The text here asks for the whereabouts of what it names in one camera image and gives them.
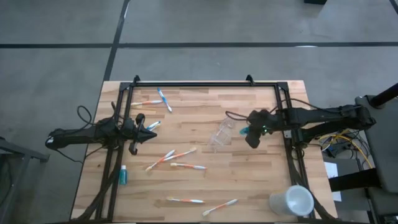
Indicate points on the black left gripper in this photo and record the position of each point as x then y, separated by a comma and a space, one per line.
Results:
136, 133

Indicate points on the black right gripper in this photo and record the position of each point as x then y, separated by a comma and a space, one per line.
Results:
261, 119

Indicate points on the small blue mouthwash bottle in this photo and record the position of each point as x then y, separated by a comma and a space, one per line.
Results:
243, 131
123, 176

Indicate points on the clear acrylic organizer holder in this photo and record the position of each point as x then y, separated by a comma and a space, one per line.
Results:
221, 134

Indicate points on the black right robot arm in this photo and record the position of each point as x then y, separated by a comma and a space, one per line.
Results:
326, 116

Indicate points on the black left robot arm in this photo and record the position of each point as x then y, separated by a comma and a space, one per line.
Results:
81, 135

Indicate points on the blue and white toothbrush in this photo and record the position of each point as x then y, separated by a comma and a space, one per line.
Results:
152, 124
163, 99

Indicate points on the blue electronics device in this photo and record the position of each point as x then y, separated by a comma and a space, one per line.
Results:
334, 151

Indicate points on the white paper sheet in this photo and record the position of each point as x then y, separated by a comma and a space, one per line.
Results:
331, 169

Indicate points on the white plastic cup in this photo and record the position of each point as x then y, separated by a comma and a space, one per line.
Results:
292, 200

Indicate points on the dark grey cart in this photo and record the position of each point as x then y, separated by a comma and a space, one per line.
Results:
384, 149

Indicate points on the black pole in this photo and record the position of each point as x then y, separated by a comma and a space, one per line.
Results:
385, 95

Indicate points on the grey metal stand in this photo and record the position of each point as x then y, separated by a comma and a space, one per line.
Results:
18, 152

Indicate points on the black box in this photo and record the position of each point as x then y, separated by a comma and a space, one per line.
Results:
314, 1

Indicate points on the black aluminium table frame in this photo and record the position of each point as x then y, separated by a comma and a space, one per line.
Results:
202, 84

